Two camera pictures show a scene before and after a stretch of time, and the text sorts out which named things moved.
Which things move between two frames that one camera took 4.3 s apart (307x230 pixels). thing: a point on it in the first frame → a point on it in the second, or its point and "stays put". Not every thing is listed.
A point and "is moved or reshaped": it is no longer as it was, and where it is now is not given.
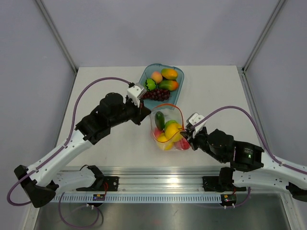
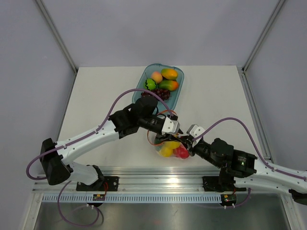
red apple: x=183 y=144 is moved or reshaped
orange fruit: x=169 y=85 stays put
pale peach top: x=157 y=76 stays put
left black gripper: x=141 y=112 → x=175 y=119
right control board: x=228 y=199 stays put
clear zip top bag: x=166 y=121 is moved or reshaped
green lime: x=150 y=84 stays put
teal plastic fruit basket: x=173 y=99 stays put
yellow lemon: x=173 y=132 is moved or reshaped
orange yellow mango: x=169 y=74 stays put
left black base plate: x=103 y=184 stays put
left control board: x=99 y=197 stays put
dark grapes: x=157 y=94 stays put
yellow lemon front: x=163 y=143 → x=167 y=152
